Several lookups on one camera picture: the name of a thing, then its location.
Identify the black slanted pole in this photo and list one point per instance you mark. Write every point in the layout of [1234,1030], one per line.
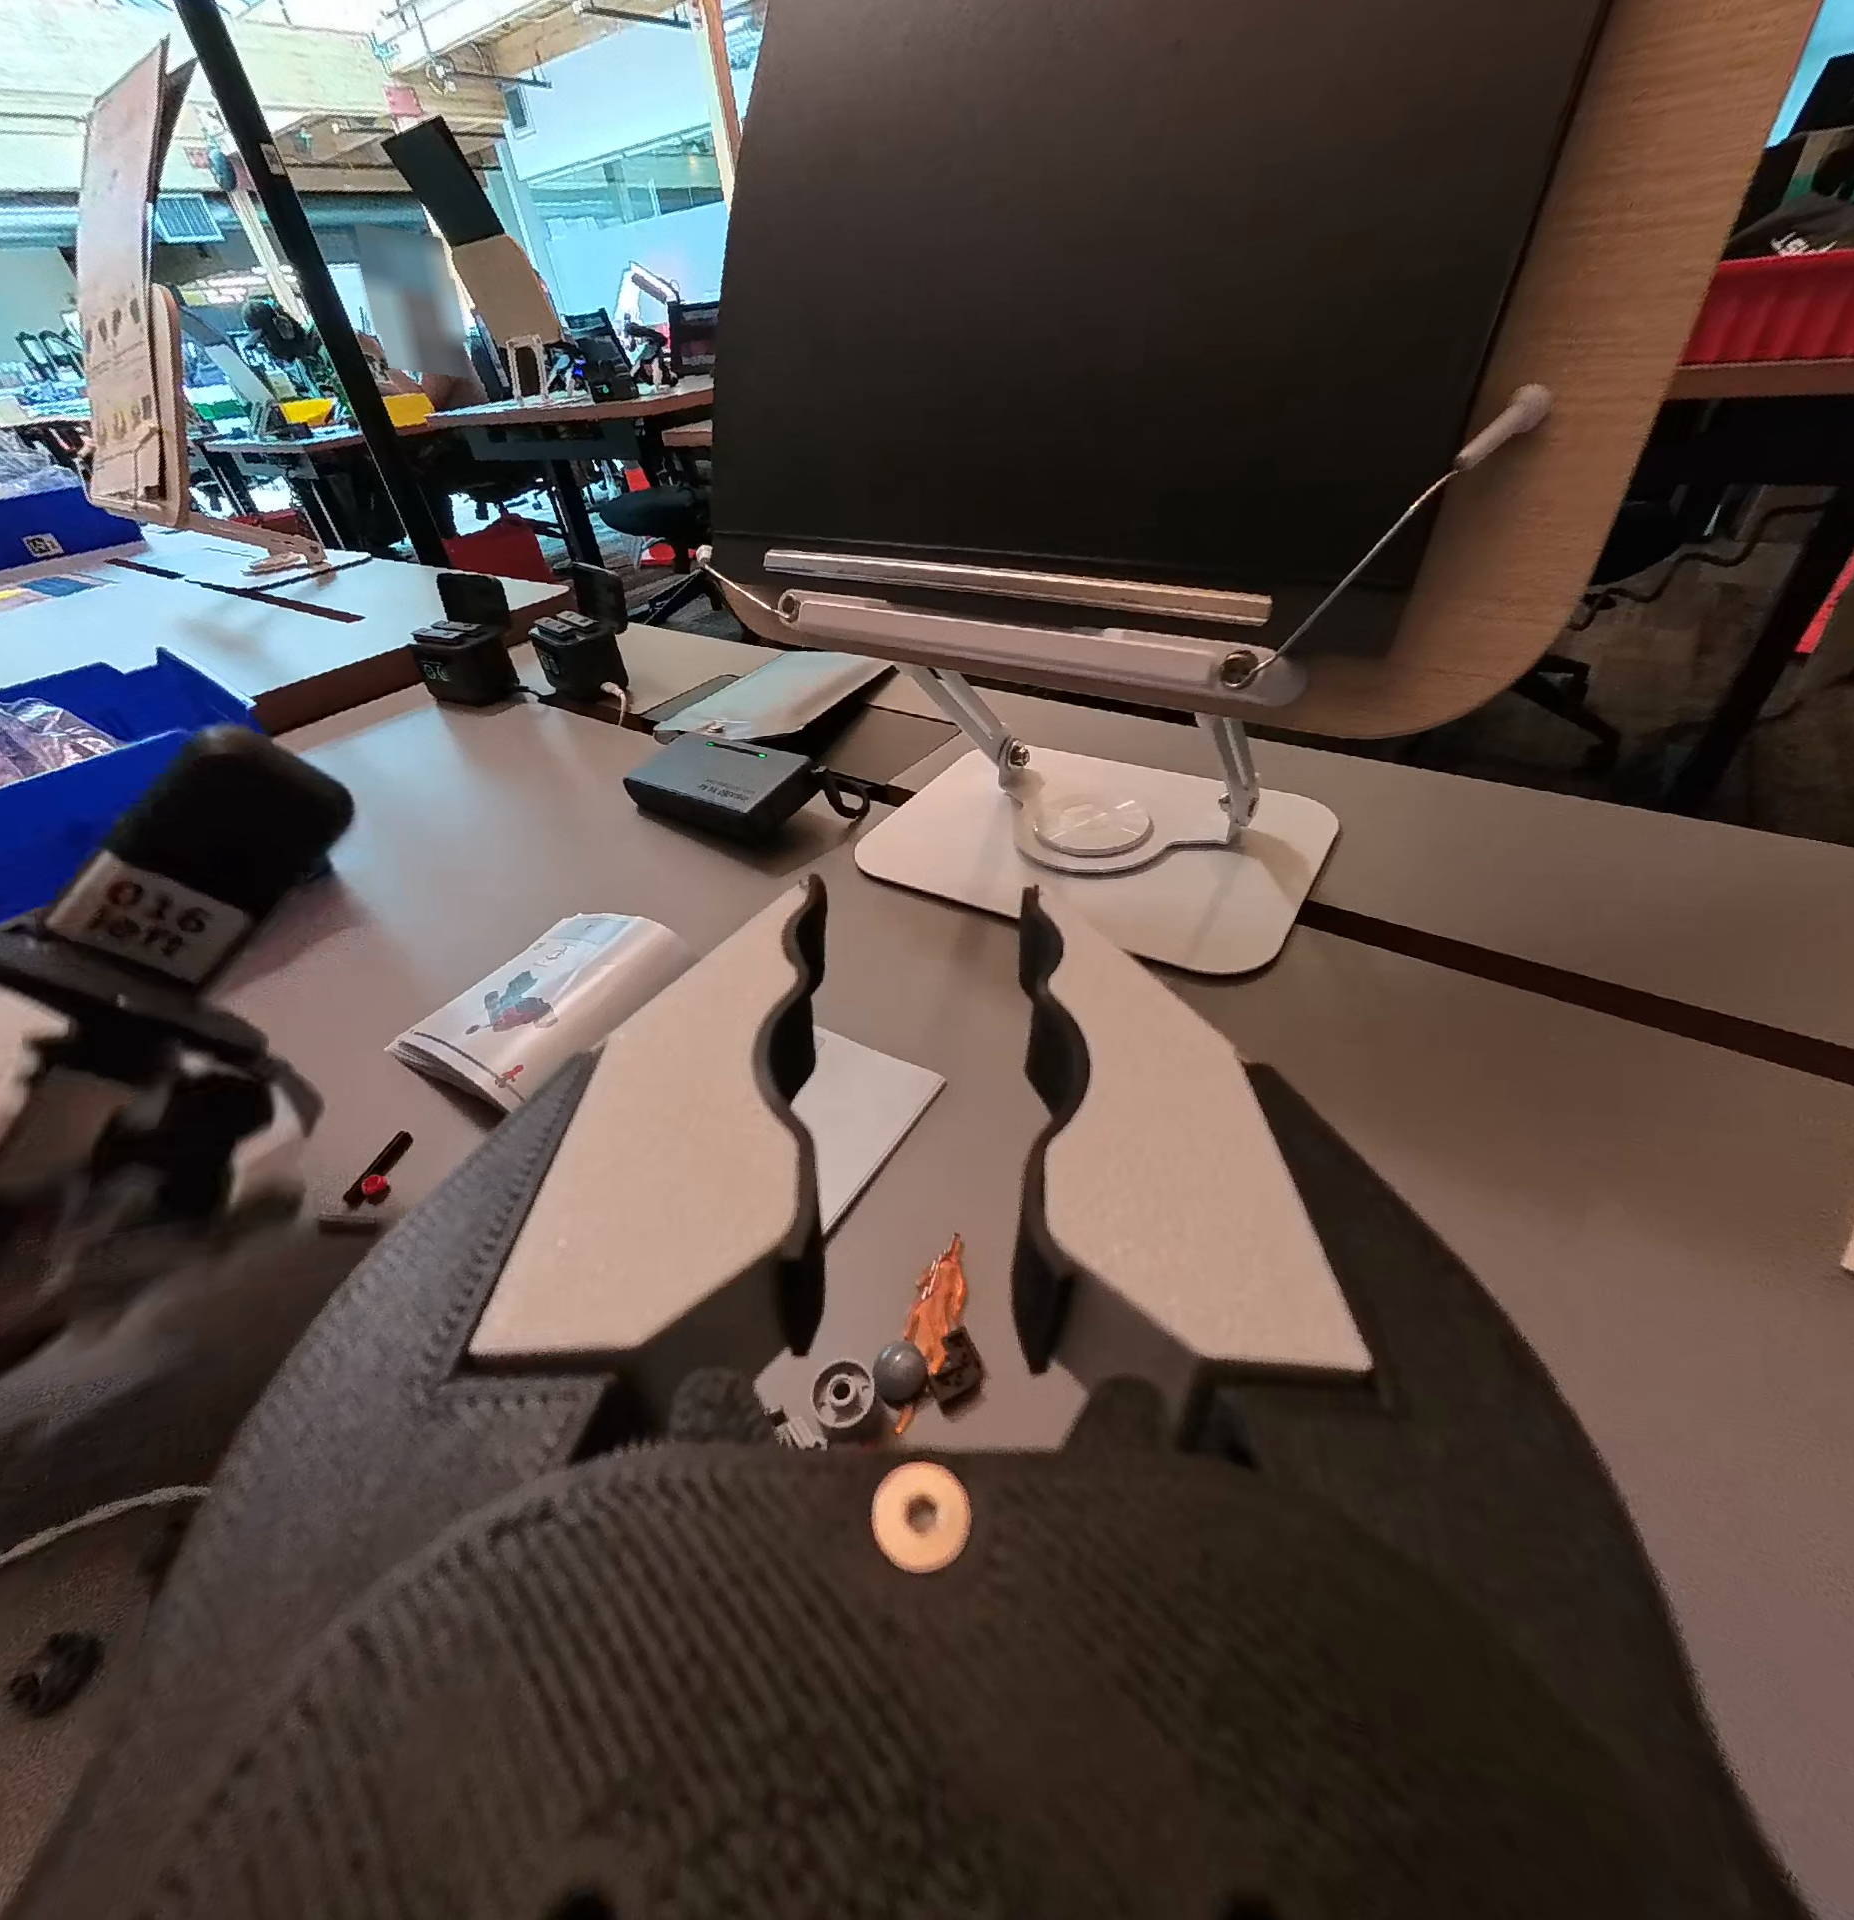
[312,285]

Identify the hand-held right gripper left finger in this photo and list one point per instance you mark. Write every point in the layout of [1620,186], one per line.
[644,1185]

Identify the orange flame lego piece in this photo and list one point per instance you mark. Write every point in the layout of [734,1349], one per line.
[939,1288]

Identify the wooden document stand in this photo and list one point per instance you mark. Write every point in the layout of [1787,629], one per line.
[124,300]

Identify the small black lego piece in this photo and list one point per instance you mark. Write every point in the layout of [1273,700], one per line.
[55,1673]

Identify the clear plastic bag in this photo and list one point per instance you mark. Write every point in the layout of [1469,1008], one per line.
[28,745]

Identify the blue storage bin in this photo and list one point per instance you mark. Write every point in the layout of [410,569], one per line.
[44,533]
[59,826]

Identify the lego instruction booklet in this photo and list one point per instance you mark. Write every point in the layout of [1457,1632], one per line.
[569,988]

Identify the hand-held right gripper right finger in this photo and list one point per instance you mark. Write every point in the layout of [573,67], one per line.
[1191,1201]

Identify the flat grey folder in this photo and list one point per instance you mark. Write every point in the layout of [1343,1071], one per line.
[793,693]

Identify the yellow bin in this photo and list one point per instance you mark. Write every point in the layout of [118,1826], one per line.
[321,409]

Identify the grey ball lego piece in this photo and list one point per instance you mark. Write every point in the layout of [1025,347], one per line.
[901,1370]

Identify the red fabric bin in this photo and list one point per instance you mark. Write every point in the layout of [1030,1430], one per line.
[1792,307]

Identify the black charging case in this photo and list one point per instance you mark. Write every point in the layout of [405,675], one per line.
[461,645]
[576,645]

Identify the grey round lego piece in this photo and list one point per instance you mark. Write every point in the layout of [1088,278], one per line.
[843,1394]

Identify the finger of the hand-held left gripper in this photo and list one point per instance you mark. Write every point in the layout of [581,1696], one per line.
[246,1117]
[5,1079]

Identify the black office chair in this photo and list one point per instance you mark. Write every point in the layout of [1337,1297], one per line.
[656,517]

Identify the black power bank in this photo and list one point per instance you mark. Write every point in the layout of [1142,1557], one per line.
[709,779]

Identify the red black lego pin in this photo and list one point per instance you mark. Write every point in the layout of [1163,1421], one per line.
[380,1169]

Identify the small grey lego piece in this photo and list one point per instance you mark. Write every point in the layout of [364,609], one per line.
[350,1221]

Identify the black panel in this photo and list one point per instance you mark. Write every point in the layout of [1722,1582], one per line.
[1138,269]

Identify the silver tablet stand with screen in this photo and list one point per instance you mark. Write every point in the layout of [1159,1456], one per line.
[1664,450]

